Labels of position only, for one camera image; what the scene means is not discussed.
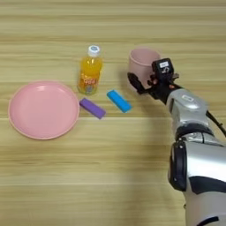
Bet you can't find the blue rectangular block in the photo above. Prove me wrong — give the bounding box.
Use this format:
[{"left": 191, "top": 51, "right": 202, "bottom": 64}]
[{"left": 106, "top": 89, "right": 133, "bottom": 114}]

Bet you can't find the pink plastic cup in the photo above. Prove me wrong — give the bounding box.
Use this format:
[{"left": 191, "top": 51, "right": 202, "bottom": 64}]
[{"left": 127, "top": 47, "right": 162, "bottom": 89}]

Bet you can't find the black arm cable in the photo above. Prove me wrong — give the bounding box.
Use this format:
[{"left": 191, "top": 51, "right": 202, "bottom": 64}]
[{"left": 206, "top": 109, "right": 226, "bottom": 138}]

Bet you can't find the pink plastic plate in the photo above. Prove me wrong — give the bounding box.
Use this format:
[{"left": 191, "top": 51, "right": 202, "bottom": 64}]
[{"left": 7, "top": 80, "right": 81, "bottom": 140}]

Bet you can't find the orange juice bottle white cap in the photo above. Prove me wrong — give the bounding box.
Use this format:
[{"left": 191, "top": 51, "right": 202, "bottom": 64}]
[{"left": 77, "top": 44, "right": 104, "bottom": 96}]

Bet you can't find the small black box white label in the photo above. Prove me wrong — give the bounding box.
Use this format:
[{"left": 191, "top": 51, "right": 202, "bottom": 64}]
[{"left": 151, "top": 57, "right": 175, "bottom": 82}]

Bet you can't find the purple rectangular block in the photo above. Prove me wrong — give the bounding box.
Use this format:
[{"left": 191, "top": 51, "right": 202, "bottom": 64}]
[{"left": 79, "top": 97, "right": 107, "bottom": 120}]

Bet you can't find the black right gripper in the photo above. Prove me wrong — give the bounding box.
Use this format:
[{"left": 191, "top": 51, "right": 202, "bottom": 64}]
[{"left": 126, "top": 72, "right": 184, "bottom": 104}]

